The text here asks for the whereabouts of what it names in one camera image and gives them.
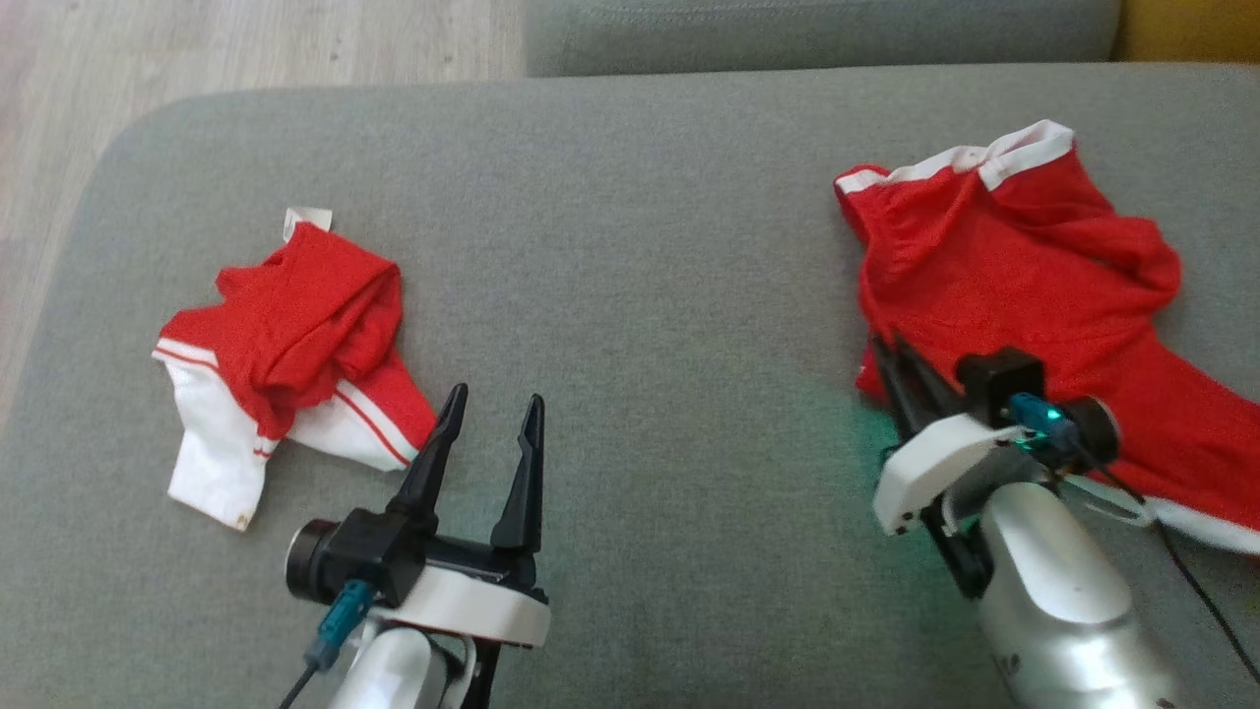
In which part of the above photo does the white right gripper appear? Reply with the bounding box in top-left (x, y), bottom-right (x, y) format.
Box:
top-left (871, 340), bottom-right (1025, 600)

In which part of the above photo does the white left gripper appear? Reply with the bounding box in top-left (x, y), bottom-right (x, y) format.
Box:
top-left (369, 384), bottom-right (552, 648)

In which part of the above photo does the red shorts white trim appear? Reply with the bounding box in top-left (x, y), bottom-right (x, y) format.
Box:
top-left (835, 120), bottom-right (1260, 554)

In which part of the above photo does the red white number 23 jersey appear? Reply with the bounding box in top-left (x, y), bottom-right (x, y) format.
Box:
top-left (153, 209), bottom-right (439, 533)

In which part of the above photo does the grey sofa seat cushion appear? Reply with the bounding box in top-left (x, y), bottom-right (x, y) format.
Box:
top-left (0, 64), bottom-right (1260, 709)
top-left (525, 0), bottom-right (1123, 78)

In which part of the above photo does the yellow sofa backrest cushion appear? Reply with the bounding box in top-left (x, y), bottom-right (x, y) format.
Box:
top-left (1112, 0), bottom-right (1260, 65)

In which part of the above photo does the white cable tie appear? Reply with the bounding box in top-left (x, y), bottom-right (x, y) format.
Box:
top-left (1068, 478), bottom-right (1153, 528)

